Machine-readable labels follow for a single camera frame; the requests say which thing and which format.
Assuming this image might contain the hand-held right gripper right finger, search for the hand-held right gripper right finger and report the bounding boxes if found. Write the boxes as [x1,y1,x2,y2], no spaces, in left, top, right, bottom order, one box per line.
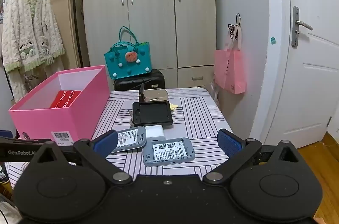
[203,129,309,185]

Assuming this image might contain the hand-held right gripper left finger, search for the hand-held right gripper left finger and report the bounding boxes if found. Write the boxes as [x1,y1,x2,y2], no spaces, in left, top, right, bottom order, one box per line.
[29,130,133,185]

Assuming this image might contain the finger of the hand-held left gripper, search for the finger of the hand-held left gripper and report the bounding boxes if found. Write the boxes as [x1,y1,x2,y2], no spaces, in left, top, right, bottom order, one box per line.
[0,136,51,144]
[0,143,43,162]

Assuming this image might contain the grey pocket router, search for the grey pocket router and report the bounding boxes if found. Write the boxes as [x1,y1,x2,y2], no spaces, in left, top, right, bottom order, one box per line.
[110,126,147,153]
[143,137,196,167]

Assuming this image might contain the pink cardboard box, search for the pink cardboard box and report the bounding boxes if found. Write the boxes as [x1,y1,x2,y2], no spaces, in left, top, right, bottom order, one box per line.
[8,65,111,144]

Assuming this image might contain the white charger block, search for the white charger block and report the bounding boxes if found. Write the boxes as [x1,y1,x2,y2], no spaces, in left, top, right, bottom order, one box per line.
[145,125,166,141]

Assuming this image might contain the black phone case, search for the black phone case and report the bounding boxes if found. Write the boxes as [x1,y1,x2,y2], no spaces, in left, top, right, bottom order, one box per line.
[132,100,174,127]

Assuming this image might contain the beige rounded box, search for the beige rounded box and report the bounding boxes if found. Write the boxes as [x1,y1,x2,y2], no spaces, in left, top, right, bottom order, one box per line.
[139,89,169,103]

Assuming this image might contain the striped tablecloth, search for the striped tablecloth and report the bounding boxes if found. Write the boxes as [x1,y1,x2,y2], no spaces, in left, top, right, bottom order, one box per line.
[5,88,235,177]

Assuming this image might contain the black suitcase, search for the black suitcase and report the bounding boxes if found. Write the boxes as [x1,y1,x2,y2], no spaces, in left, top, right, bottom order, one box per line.
[113,69,165,92]

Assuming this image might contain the pink shopping bag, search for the pink shopping bag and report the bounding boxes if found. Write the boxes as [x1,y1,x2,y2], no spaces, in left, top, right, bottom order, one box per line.
[214,41,247,95]

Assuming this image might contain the teal handbag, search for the teal handbag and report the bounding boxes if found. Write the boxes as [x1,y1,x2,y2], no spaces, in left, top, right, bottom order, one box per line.
[104,26,153,79]

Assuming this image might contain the white door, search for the white door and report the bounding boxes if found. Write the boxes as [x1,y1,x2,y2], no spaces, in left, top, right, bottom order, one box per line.
[281,0,339,146]

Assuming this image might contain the white green fleece robe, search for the white green fleece robe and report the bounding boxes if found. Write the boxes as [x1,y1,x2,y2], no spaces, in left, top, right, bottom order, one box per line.
[0,0,65,103]

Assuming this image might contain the grey wardrobe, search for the grey wardrobe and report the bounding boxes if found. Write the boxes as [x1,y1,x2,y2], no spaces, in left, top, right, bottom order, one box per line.
[82,0,216,88]

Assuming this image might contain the tan wooden cabinet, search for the tan wooden cabinet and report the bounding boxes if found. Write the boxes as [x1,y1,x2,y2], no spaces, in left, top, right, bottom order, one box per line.
[18,0,82,68]

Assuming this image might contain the black clothes rack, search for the black clothes rack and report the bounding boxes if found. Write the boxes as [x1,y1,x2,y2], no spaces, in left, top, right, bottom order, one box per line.
[0,0,83,68]

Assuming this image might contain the black hair ties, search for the black hair ties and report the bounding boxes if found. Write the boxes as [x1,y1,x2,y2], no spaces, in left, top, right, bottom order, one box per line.
[228,13,242,41]

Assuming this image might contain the metal door handle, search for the metal door handle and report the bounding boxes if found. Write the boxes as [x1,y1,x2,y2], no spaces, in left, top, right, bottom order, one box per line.
[291,6,313,48]

